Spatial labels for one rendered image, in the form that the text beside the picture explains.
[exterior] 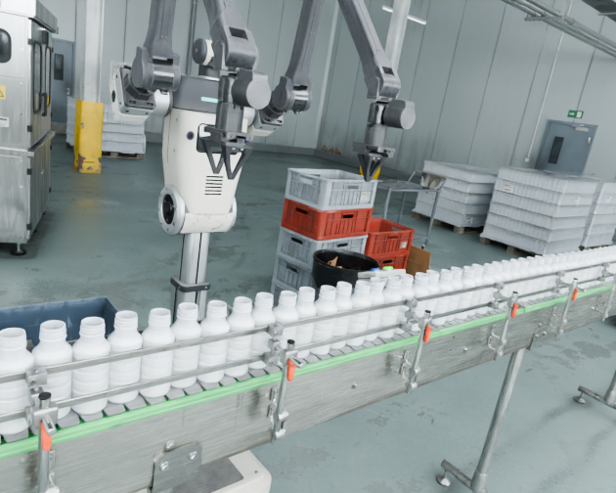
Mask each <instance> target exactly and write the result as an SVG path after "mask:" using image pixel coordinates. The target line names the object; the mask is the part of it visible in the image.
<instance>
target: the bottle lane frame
mask: <svg viewBox="0 0 616 493"><path fill-rule="evenodd" d="M612 285H613V284H611V285H607V286H603V287H599V288H596V289H592V290H588V291H586V292H578V294H577V297H576V299H575V301H574V300H572V299H571V302H570V305H569V309H568V312H567V315H566V318H565V319H566V320H567V323H566V324H565V325H564V326H563V329H562V330H563V333H564V334H565V333H568V332H570V331H573V330H576V329H578V328H581V327H584V326H586V325H588V324H591V323H594V322H596V321H599V320H600V318H601V317H600V313H598V312H596V311H595V309H594V308H595V305H596V304H597V303H598V307H597V311H600V312H603V309H604V308H603V305H604V304H601V303H599V302H598V300H597V299H598V296H599V295H600V294H601V298H600V301H601V302H604V303H606V301H607V298H608V296H609V293H610V290H611V288H612ZM567 296H568V295H566V296H563V297H558V298H556V299H552V300H548V301H544V302H540V303H537V304H536V303H535V304H533V305H529V306H526V308H525V309H524V308H520V307H519V308H518V309H517V312H516V315H515V318H512V317H510V320H509V324H508V327H507V331H506V336H505V339H506V345H504V348H503V356H505V355H507V354H509V353H512V352H515V351H517V350H520V349H523V348H525V347H528V346H530V343H531V340H532V337H533V334H534V332H535V331H536V330H537V329H538V328H540V327H543V326H547V334H546V335H545V338H544V340H547V339H550V338H552V337H554V336H555V333H554V331H555V329H553V328H551V327H550V325H549V321H550V317H553V315H552V314H551V313H552V310H553V308H554V307H556V310H555V313H554V315H555V316H557V317H559V318H561V314H562V311H563V308H564V305H565V302H566V299H567ZM610 304H611V308H610V309H609V310H608V313H607V314H608V317H610V316H612V315H615V314H616V289H615V292H614V294H613V297H612V300H611V303H610ZM505 317H506V312H503V313H500V314H498V313H497V314H496V315H491V316H489V317H485V318H481V319H479V318H478V319H477V320H472V321H470V322H465V323H462V324H458V325H454V326H452V325H451V327H448V328H443V329H440V332H436V331H433V332H431V334H430V338H429V341H428V342H423V346H422V350H421V354H420V358H419V362H418V366H419V367H420V374H419V375H418V378H417V385H418V386H417V388H418V387H420V386H423V385H426V384H429V383H431V382H434V381H438V380H441V379H444V378H445V377H448V376H451V375H453V374H456V373H459V372H462V371H464V370H467V369H470V368H472V367H475V366H478V365H481V364H483V363H486V362H489V361H491V360H493V358H494V356H493V352H494V350H492V349H491V348H489V346H488V345H487V341H488V338H489V336H492V333H490V332H491V328H492V325H494V324H496V328H495V329H494V335H495V336H498V337H500V334H501V331H502V327H503V324H504V320H505ZM551 325H552V326H553V327H556V328H557V327H558V319H557V318H554V317H553V320H552V322H551ZM418 336H419V335H417V336H411V337H407V338H402V339H399V340H393V341H392V342H388V343H384V344H381V345H378V346H376V345H374V347H370V348H365V347H364V349H362V350H359V351H355V350H353V349H352V350H353V352H351V353H347V354H344V353H342V352H341V353H342V355H340V356H336V357H332V356H331V357H330V358H329V359H325V360H320V359H319V358H318V359H319V361H318V362H314V363H307V362H306V361H305V362H306V365H304V367H303V368H302V369H299V368H298V367H295V372H294V377H293V380H292V381H289V382H288V384H287V390H286V401H285V406H284V409H286V411H287V412H288V417H287V420H286V423H285V431H286V433H285V437H286V436H288V435H291V434H294V433H297V432H299V431H301V430H304V429H306V428H309V427H312V426H316V425H319V424H322V423H324V422H327V421H330V420H332V419H335V418H338V417H340V416H343V415H346V414H349V413H351V412H354V411H357V410H359V409H362V408H365V407H367V406H370V405H373V404H375V403H377V402H380V401H383V400H385V399H388V398H391V397H393V396H396V395H399V394H402V393H404V392H406V387H405V383H406V380H405V379H403V378H402V374H400V370H401V366H402V364H404V363H406V362H405V360H403V357H404V353H405V350H406V349H410V353H409V357H408V362H409V363H411V364H413V360H414V356H415V351H416V347H417V343H418ZM490 345H491V347H493V348H495V349H496V348H497V338H495V337H493V336H492V340H491V343H490ZM279 369H280V368H279ZM282 371H283V370H282V369H280V371H279V372H276V373H273V374H268V373H266V372H265V371H264V372H265V373H266V375H265V376H262V377H258V378H254V377H251V379H250V380H247V381H237V380H235V381H236V383H233V384H229V385H225V386H223V385H221V384H220V383H219V382H218V383H219V387H217V388H214V389H210V390H205V389H204V388H201V389H202V392H199V393H196V394H192V395H188V394H187V393H186V392H184V394H185V396H184V397H180V398H177V399H173V400H169V399H168V398H167V397H166V396H165V402H161V403H158V404H154V405H150V404H149V403H148V402H145V403H146V407H143V408H140V409H136V410H132V411H129V410H128V409H127V408H126V407H124V409H125V412H124V413H121V414H117V415H113V416H107V415H106V414H105V413H103V417H102V418H101V419H98V420H95V421H91V422H88V423H84V422H83V420H82V419H79V425H76V426H70V427H66V428H59V427H58V426H57V425H55V429H56V431H57V432H56V433H55V434H54V435H53V436H52V445H51V448H50V451H53V450H55V466H54V467H51V471H50V473H54V474H55V475H54V485H55V486H56V487H57V486H58V487H59V490H60V493H135V492H138V491H140V490H143V489H146V488H148V487H151V486H153V475H154V461H155V460H156V459H157V458H158V457H159V455H160V454H161V453H162V452H165V451H168V450H172V449H174V448H177V447H180V446H183V445H186V444H189V443H192V442H196V443H198V444H199V445H200V446H201V447H202V451H201V459H200V467H199V468H203V467H206V466H208V465H211V464H214V463H217V462H219V461H222V460H225V459H227V458H230V457H233V456H235V455H238V454H240V453H243V452H245V451H248V450H251V449H253V448H256V447H259V446H261V445H264V444H267V443H270V442H271V435H270V430H271V429H272V428H273V425H272V424H271V423H270V417H269V418H268V417H267V415H268V409H269V405H272V404H273V400H270V396H271V390H272V387H276V386H278V387H279V390H280V384H281V377H282ZM37 465H38V435H34V434H33V433H32V432H31V431H29V432H28V438H25V439H21V440H17V441H14V442H10V443H7V442H6V441H5V439H4V438H3V439H1V444H0V493H36V490H37Z"/></svg>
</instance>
